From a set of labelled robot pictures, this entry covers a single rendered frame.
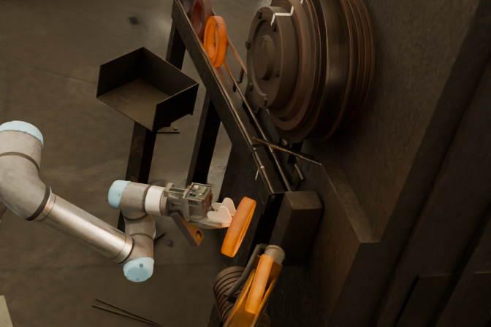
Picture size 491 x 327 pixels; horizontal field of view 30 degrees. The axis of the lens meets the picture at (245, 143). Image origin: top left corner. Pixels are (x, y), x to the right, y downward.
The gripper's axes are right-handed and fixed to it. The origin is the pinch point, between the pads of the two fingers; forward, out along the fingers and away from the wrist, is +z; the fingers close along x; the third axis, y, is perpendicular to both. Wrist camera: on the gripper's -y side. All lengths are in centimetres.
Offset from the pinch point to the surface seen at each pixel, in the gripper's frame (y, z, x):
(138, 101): -12, -61, 68
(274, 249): -20.5, 3.6, 15.8
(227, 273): -33.7, -11.3, 16.9
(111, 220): -68, -80, 70
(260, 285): -15.0, 6.8, -5.6
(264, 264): -12.2, 6.2, -0.6
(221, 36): 0, -42, 100
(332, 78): 28.6, 16.6, 28.1
